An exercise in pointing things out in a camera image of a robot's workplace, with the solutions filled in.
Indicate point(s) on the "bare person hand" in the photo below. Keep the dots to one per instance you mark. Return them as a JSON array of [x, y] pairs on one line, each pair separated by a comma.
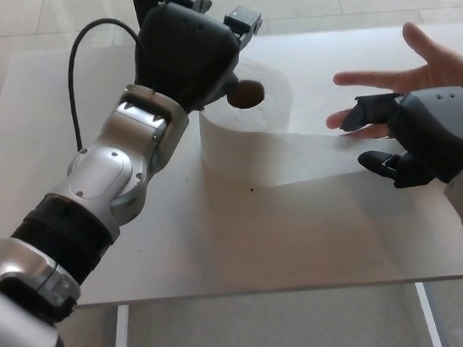
[[441, 72]]

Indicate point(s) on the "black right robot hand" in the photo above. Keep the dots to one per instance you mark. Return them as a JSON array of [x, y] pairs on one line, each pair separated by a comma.
[[433, 129]]

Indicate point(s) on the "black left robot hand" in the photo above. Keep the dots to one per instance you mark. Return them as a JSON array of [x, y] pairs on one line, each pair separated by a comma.
[[185, 54]]

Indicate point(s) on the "white toilet paper roll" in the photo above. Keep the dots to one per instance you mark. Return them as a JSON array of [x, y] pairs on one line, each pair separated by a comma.
[[234, 149]]

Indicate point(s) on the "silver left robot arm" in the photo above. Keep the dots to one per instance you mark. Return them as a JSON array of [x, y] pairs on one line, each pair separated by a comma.
[[98, 174]]

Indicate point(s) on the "white table frame bar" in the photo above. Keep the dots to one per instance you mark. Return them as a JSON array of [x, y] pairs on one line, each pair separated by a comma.
[[122, 337], [429, 318]]

